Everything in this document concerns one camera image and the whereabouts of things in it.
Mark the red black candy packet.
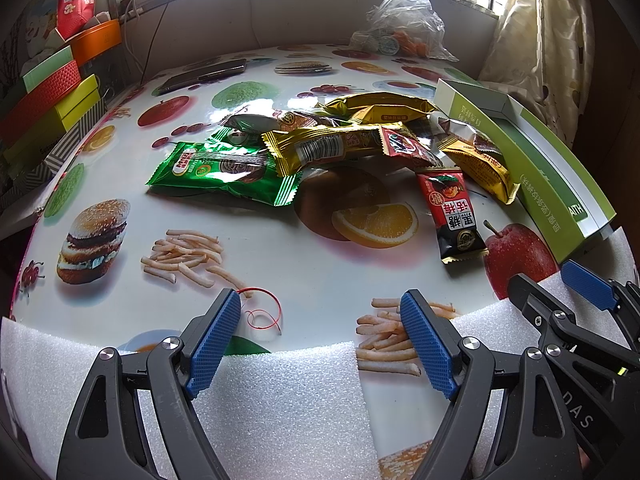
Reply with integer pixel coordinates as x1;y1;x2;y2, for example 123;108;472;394
416;167;488;264

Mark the yellow gold snack packet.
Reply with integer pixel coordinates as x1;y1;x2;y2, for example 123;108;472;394
438;133;520;205

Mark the green Milo biscuit packet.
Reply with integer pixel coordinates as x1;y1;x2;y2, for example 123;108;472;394
146;139;302;207

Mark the long gold snack bar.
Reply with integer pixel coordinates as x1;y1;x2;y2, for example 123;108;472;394
262;122;412;177

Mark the green white cardboard box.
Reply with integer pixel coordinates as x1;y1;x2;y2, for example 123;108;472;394
434;79;615;263

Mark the cream patterned curtain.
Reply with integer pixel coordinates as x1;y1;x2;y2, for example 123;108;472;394
480;0;594;146

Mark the clear plastic bag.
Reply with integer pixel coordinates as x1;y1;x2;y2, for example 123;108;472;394
349;0;458;62

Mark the red woven box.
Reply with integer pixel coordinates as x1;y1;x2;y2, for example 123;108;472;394
1;60;81;148

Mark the black smartphone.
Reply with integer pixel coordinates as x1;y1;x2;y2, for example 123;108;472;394
156;58;247;96

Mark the black cable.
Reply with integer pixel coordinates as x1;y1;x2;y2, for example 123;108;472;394
138;0;179;86

